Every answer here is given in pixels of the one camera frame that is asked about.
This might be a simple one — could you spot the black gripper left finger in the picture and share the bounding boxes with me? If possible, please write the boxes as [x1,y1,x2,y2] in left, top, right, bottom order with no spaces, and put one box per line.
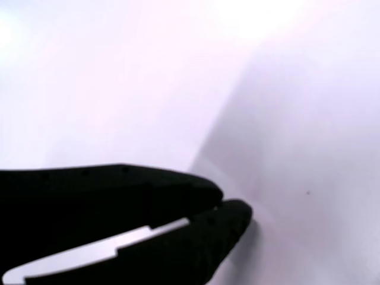
[0,163,224,277]

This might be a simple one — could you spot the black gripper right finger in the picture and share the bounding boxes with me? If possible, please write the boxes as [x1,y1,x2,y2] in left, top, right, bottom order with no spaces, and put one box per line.
[25,198,254,285]

